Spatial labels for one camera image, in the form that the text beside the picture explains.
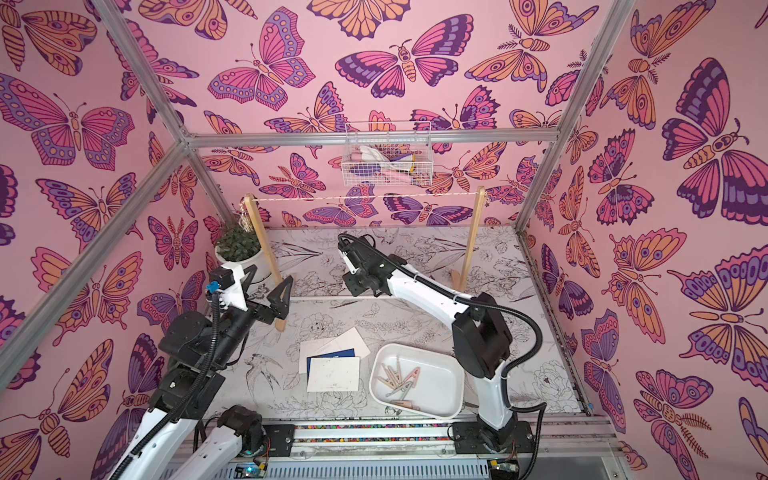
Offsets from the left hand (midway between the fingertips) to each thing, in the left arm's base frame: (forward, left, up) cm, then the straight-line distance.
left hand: (275, 270), depth 64 cm
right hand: (+14, -14, -20) cm, 29 cm away
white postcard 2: (0, -11, -35) cm, 37 cm away
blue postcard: (-4, -10, -35) cm, 37 cm away
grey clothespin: (-14, -29, -35) cm, 47 cm away
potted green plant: (+25, +23, -19) cm, 39 cm away
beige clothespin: (-12, -24, -34) cm, 43 cm away
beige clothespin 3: (-10, -32, -35) cm, 48 cm away
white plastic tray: (-13, -38, -36) cm, 54 cm away
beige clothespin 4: (-10, -26, -35) cm, 44 cm away
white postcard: (-10, -8, -36) cm, 39 cm away
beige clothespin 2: (-18, -28, -33) cm, 47 cm away
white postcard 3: (-2, +1, -36) cm, 37 cm away
